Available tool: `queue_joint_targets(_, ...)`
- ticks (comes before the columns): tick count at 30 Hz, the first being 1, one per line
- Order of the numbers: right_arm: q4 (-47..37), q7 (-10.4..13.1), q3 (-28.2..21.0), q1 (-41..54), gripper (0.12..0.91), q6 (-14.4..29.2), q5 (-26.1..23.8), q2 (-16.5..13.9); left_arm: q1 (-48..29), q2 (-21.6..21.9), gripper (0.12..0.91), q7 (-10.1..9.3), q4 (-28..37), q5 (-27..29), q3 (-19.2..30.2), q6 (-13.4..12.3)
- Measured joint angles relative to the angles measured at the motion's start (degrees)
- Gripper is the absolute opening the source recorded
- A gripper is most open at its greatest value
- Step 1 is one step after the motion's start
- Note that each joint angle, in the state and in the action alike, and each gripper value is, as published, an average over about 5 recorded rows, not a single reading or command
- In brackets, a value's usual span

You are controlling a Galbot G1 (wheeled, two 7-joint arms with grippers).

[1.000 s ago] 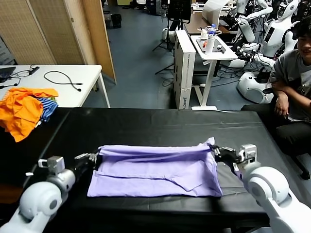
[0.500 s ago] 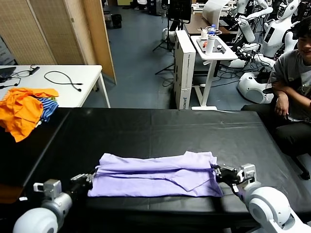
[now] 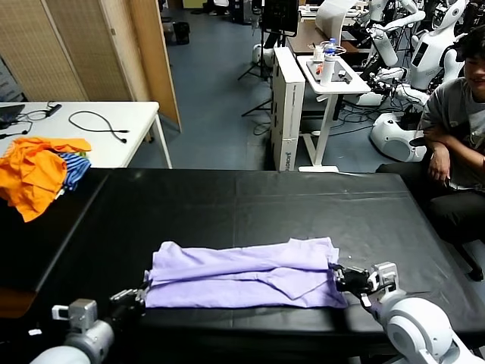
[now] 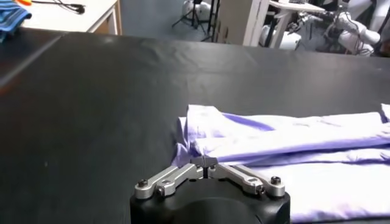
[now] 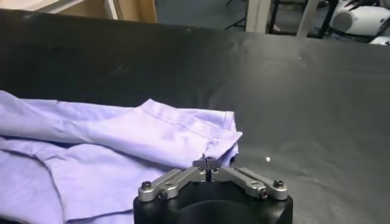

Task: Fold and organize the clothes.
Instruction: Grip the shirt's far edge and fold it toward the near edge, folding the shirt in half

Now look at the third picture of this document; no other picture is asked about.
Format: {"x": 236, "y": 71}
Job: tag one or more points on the water bottle blue cap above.
{"x": 328, "y": 68}

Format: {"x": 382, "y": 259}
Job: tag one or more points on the white humanoid robot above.
{"x": 386, "y": 41}
{"x": 432, "y": 45}

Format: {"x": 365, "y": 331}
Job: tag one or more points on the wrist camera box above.
{"x": 384, "y": 275}
{"x": 81, "y": 312}

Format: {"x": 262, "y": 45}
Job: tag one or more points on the white standing desk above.
{"x": 341, "y": 89}

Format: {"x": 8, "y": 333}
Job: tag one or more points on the blue striped garment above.
{"x": 76, "y": 170}

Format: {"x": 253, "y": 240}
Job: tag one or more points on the orange garment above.
{"x": 30, "y": 170}

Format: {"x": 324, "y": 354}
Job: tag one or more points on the tall white cardboard box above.
{"x": 288, "y": 113}

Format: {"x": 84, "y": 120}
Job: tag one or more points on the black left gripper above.
{"x": 123, "y": 305}

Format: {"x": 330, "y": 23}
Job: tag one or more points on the black trash bin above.
{"x": 182, "y": 33}

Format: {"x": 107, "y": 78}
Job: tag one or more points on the black tripod stand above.
{"x": 261, "y": 57}

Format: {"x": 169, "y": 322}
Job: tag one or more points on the seated person grey shirt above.
{"x": 454, "y": 110}

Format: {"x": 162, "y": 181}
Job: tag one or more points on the black monitor on stand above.
{"x": 280, "y": 15}

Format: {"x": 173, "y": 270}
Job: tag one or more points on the wooden partition screen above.
{"x": 94, "y": 49}

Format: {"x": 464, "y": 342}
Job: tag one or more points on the clear plastic cup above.
{"x": 317, "y": 53}

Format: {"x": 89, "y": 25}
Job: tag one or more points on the brown wooden table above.
{"x": 303, "y": 38}

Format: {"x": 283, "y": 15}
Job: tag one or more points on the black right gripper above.
{"x": 358, "y": 281}

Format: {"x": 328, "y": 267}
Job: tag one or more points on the round white robot base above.
{"x": 369, "y": 99}
{"x": 394, "y": 136}

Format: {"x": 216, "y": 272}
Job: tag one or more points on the black leatherette table cover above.
{"x": 265, "y": 212}

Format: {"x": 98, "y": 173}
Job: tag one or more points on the white side table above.
{"x": 106, "y": 148}

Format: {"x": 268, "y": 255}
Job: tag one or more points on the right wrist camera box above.
{"x": 384, "y": 275}

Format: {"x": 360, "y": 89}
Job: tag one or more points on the lavender t-shirt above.
{"x": 242, "y": 273}

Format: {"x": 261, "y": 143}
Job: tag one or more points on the black laptop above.
{"x": 9, "y": 113}

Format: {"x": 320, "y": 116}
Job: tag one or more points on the black power strip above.
{"x": 54, "y": 108}

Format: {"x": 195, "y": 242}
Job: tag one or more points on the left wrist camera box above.
{"x": 81, "y": 312}

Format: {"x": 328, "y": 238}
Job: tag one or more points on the white curved robot shell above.
{"x": 333, "y": 13}

